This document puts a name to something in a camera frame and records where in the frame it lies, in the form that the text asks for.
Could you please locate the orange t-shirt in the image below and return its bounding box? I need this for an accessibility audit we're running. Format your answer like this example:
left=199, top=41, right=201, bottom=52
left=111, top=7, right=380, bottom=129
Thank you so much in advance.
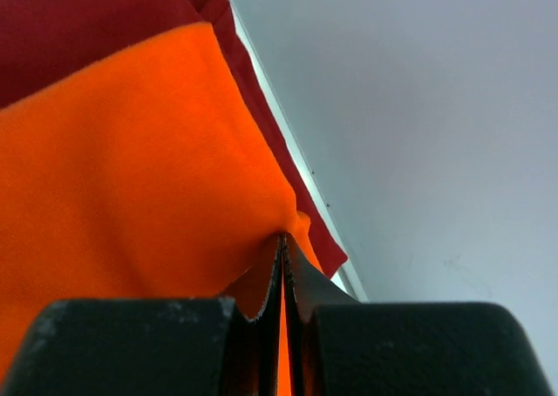
left=1, top=23, right=314, bottom=395

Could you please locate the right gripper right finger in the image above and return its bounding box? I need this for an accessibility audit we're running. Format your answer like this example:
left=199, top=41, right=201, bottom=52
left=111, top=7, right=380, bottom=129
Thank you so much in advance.
left=282, top=236, right=552, bottom=395

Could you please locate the folded dark red t-shirt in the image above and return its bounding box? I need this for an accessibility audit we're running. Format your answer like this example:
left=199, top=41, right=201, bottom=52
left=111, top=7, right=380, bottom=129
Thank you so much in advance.
left=1, top=0, right=348, bottom=277

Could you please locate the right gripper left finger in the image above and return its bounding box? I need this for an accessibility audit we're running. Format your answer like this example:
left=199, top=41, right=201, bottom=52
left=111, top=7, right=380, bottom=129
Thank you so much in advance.
left=1, top=236, right=283, bottom=395

